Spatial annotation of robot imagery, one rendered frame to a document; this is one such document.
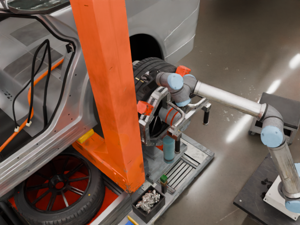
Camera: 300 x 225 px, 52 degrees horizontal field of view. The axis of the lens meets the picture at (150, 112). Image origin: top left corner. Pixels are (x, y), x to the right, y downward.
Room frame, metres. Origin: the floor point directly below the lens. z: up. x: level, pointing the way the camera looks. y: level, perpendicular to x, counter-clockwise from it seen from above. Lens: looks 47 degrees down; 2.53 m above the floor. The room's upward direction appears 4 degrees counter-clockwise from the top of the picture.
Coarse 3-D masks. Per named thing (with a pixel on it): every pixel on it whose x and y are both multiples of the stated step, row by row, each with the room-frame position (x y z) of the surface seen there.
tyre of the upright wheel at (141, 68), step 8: (136, 64) 1.74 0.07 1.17; (144, 64) 1.73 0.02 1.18; (152, 64) 1.73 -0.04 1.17; (160, 64) 1.75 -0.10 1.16; (168, 64) 1.77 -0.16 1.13; (136, 72) 1.66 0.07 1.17; (144, 72) 1.65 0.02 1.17; (168, 72) 1.65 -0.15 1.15; (136, 80) 1.59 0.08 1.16; (136, 88) 1.53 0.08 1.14; (152, 88) 1.53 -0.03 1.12; (136, 96) 1.48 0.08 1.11; (144, 96) 1.48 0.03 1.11
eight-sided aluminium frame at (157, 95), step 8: (160, 88) 1.53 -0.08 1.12; (152, 96) 1.48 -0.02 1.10; (160, 96) 1.46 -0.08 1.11; (152, 104) 1.47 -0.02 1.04; (152, 112) 1.40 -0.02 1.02; (144, 120) 1.38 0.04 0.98; (144, 128) 1.35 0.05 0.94; (168, 128) 1.60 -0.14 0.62; (144, 136) 1.35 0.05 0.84; (160, 136) 1.52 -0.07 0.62; (144, 144) 1.36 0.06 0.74; (152, 144) 1.39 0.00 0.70; (160, 144) 1.45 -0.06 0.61
